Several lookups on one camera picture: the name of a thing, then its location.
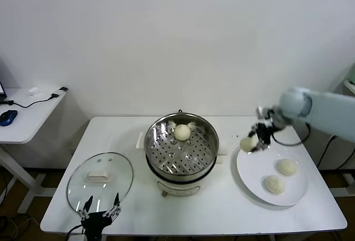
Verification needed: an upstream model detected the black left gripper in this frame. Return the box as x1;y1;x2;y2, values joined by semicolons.
78;192;122;241

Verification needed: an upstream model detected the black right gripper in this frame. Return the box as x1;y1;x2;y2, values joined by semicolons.
248;121;278;153

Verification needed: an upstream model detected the white steamed baozi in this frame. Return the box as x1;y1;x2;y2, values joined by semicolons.
240;136;258;153
276;158;298;177
174;124;191;141
262;175;286;196

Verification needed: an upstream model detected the glass lid with cream handle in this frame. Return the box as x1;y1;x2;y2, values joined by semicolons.
65;152;134;216

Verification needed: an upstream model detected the perforated steel steamer basket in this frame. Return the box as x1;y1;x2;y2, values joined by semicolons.
144;115;219;183

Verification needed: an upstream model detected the white round plate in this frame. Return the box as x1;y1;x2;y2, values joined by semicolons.
236;141;309;207

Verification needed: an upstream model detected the cream electric cooking pot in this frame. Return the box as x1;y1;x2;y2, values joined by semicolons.
135;132;229;198

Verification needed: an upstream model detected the white stand base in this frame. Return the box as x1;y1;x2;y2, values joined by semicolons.
341;173;355;197

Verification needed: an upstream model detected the white shelf board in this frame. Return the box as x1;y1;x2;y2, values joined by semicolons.
343;80;355;96

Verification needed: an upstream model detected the white side table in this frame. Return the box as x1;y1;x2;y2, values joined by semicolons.
0;87;70;214

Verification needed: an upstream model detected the blue computer mouse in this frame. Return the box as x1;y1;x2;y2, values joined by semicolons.
0;110;18;127

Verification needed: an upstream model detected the black laptop screen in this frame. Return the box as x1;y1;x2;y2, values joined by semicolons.
0;81;8;104

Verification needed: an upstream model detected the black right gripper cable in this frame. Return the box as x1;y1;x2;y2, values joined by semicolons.
273;121;311;146

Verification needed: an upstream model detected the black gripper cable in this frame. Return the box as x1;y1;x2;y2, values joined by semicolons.
273;121;311;146
65;223;84;241

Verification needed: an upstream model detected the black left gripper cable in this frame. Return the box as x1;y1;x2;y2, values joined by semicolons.
65;223;84;241

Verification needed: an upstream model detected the black hanging power cable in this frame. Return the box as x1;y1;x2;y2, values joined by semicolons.
317;134;355;170

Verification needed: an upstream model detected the white floor cable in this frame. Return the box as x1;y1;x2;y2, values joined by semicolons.
10;215;42;238

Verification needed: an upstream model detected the black cable with adapter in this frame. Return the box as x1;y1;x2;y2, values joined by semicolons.
0;86;69;109

